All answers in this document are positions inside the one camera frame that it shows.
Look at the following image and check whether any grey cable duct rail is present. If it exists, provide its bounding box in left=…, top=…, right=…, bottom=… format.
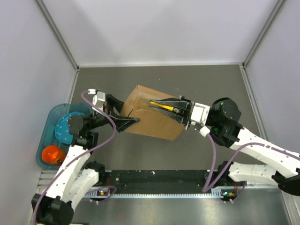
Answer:
left=84, top=189, right=225, bottom=199

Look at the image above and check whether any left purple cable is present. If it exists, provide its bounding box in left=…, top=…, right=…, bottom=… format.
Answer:
left=32, top=89, right=118, bottom=223

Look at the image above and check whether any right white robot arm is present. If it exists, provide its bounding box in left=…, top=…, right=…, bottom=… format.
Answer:
left=149, top=96, right=300, bottom=196

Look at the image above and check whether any teal plastic bin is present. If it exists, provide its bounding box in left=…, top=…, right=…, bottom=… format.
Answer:
left=36, top=103, right=92, bottom=171

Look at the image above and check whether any orange cup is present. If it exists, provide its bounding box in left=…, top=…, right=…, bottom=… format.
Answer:
left=41, top=145, right=67, bottom=166

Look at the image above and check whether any blue perforated plate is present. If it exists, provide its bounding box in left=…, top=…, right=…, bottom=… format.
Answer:
left=54, top=112, right=84, bottom=145

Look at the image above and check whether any brown cardboard express box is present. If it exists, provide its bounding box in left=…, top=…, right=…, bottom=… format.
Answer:
left=120, top=85, right=184, bottom=141

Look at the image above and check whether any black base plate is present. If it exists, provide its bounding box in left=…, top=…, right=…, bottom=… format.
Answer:
left=79, top=169, right=244, bottom=195

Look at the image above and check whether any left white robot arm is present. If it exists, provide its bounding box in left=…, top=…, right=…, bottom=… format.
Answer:
left=31, top=89, right=140, bottom=225

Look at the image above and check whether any yellow utility knife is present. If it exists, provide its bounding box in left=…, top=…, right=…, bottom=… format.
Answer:
left=150, top=101, right=182, bottom=114

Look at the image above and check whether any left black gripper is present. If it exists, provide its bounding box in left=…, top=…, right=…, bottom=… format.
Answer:
left=87, top=94, right=139, bottom=132

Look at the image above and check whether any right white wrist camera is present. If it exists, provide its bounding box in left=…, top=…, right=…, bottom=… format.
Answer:
left=190, top=103, right=210, bottom=137

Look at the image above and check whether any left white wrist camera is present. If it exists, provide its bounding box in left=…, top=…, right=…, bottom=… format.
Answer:
left=88, top=89, right=106, bottom=113

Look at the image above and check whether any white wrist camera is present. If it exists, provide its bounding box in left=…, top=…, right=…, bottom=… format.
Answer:
left=190, top=103, right=210, bottom=137
left=88, top=89, right=106, bottom=113

